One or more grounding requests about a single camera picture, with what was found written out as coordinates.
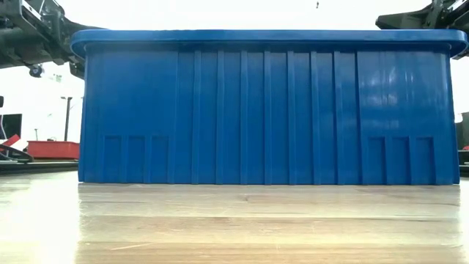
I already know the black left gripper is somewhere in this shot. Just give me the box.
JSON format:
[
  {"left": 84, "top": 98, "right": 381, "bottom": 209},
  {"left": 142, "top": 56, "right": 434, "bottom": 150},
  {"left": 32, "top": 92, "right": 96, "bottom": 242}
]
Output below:
[{"left": 7, "top": 0, "right": 108, "bottom": 80}]

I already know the blue plastic bin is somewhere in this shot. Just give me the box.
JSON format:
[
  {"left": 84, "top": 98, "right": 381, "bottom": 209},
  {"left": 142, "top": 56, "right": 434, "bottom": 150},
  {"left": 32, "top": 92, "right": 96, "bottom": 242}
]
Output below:
[{"left": 70, "top": 28, "right": 469, "bottom": 186}]

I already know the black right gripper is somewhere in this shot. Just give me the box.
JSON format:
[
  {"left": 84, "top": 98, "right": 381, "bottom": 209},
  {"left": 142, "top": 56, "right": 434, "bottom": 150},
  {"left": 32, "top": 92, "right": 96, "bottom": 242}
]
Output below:
[{"left": 375, "top": 0, "right": 469, "bottom": 60}]

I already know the black aluminium rail frame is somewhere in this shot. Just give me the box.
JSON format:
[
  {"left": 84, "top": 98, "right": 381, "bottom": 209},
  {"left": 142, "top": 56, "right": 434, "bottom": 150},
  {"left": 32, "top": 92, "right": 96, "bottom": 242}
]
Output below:
[
  {"left": 0, "top": 144, "right": 80, "bottom": 176},
  {"left": 457, "top": 148, "right": 469, "bottom": 177}
]

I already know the thin dark lamp post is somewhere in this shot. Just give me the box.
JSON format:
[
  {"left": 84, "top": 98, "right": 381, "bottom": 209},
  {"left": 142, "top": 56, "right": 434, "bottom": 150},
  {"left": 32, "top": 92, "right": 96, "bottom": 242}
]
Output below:
[{"left": 60, "top": 95, "right": 73, "bottom": 142}]

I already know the red plastic bin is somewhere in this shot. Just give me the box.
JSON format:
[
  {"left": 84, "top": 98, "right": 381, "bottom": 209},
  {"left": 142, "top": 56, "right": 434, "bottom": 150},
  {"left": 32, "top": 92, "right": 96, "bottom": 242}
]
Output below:
[{"left": 26, "top": 140, "right": 81, "bottom": 161}]

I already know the red flat object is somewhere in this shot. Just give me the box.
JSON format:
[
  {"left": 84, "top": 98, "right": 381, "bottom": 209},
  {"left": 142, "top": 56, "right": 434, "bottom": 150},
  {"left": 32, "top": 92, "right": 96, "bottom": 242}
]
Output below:
[{"left": 0, "top": 133, "right": 21, "bottom": 152}]

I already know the dark cabinet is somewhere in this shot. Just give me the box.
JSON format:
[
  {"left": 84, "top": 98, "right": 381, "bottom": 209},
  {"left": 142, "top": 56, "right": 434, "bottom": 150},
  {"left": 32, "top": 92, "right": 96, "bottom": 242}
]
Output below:
[{"left": 454, "top": 111, "right": 469, "bottom": 150}]

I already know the black screen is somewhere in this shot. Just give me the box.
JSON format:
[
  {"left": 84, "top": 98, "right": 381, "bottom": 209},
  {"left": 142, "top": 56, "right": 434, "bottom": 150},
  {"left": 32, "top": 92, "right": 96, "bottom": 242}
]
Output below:
[{"left": 0, "top": 113, "right": 23, "bottom": 140}]

